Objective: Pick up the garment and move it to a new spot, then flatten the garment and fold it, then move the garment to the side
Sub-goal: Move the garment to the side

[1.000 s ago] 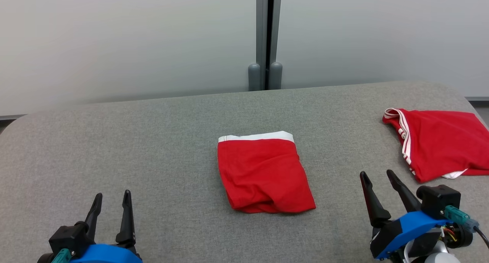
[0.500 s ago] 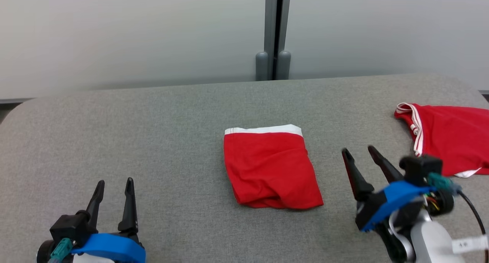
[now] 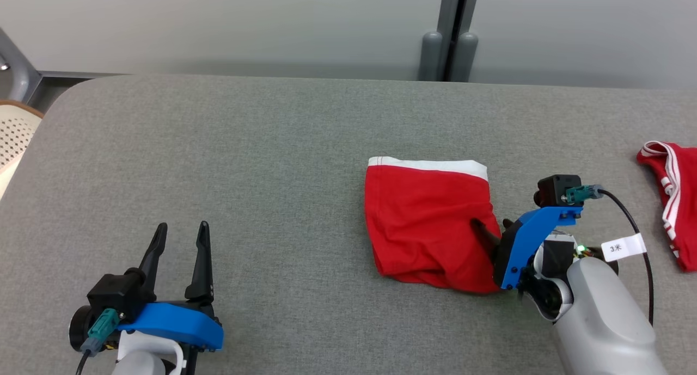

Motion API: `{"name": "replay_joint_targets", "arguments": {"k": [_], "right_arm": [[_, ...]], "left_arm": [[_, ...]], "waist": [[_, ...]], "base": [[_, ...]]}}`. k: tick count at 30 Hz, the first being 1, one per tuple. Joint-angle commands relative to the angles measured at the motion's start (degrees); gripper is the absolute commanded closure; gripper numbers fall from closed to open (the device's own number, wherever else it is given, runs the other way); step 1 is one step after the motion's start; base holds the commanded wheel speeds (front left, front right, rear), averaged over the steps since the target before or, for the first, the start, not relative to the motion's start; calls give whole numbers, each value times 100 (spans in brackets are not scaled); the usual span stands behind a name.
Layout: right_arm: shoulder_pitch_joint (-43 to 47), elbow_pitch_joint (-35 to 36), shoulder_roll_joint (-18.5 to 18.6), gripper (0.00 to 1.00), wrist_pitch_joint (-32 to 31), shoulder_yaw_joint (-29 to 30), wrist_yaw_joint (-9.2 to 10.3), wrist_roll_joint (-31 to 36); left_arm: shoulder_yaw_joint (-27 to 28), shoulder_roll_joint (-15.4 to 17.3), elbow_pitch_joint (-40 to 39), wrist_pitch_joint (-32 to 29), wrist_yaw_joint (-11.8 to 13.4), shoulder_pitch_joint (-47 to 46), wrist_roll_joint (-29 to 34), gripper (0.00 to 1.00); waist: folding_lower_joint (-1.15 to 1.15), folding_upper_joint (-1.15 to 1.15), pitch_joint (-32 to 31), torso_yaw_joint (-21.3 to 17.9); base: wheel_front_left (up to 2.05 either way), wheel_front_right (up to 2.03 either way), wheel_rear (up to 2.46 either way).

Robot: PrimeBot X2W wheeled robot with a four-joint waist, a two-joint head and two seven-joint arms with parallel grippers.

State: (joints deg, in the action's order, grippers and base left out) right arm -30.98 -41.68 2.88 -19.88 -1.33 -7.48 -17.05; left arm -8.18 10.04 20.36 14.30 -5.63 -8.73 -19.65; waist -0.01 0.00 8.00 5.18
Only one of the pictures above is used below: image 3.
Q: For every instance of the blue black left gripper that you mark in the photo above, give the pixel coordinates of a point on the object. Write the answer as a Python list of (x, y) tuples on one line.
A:
[(174, 323)]

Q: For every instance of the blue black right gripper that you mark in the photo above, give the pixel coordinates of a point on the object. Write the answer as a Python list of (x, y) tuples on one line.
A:
[(525, 239)]

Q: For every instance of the red shorts with white waistband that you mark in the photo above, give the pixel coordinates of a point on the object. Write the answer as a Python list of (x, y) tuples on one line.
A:
[(425, 228)]

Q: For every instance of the red jersey with white stripes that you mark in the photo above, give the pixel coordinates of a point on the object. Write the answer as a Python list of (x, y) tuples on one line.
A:
[(683, 201)]

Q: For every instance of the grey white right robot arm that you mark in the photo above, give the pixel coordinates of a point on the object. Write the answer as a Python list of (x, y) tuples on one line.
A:
[(599, 315)]

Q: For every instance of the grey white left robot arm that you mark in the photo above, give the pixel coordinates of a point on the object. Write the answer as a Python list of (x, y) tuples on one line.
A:
[(141, 358)]

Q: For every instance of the grey fabric sofa surface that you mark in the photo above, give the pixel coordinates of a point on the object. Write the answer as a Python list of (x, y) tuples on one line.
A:
[(272, 173)]

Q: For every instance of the beige perforated laundry basket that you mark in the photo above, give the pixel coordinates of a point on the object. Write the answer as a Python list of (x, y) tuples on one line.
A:
[(13, 135)]

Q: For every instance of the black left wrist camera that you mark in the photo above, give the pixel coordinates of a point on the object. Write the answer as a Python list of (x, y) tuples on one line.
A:
[(117, 293)]

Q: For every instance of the grey cylinder post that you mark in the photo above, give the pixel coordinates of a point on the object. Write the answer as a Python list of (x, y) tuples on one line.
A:
[(430, 56), (464, 56)]

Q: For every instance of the grey wall partition frame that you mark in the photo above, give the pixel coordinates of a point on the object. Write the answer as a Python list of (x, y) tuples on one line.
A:
[(447, 10)]

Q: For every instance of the grey metal frame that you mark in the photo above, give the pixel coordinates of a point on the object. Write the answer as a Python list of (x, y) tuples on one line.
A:
[(16, 70)]

